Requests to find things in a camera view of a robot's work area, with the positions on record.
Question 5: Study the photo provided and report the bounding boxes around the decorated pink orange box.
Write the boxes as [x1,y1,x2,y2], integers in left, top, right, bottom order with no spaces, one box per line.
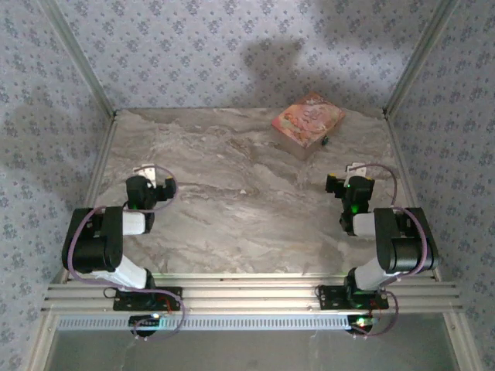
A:
[271,90,347,160]

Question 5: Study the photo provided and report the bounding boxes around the aluminium mounting beam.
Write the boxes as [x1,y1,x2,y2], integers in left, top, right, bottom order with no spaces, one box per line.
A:
[41,274,463,314]

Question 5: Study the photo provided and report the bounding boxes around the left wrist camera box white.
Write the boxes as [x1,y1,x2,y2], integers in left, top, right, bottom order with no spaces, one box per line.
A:
[133,164,158,187]

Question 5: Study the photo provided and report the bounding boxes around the aluminium side rail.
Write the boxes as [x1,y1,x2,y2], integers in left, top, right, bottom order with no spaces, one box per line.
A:
[382,111,442,281]
[57,114,119,283]

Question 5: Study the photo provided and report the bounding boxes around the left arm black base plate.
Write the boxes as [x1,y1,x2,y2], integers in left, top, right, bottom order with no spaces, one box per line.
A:
[113,286,183,312]

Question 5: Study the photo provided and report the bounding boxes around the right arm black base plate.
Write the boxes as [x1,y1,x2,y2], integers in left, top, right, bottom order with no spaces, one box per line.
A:
[316,284,390,310]

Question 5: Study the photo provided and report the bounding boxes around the aluminium frame post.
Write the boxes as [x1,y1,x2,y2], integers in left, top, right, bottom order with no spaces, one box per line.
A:
[38,0,118,117]
[382,0,462,117]

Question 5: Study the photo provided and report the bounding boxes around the perforated grey cable tray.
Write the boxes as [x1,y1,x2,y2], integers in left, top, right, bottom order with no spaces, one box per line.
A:
[56,313,382,332]

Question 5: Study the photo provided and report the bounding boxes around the aluminium frame leg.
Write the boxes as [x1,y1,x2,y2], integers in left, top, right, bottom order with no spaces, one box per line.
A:
[442,311,485,371]
[22,312,60,371]

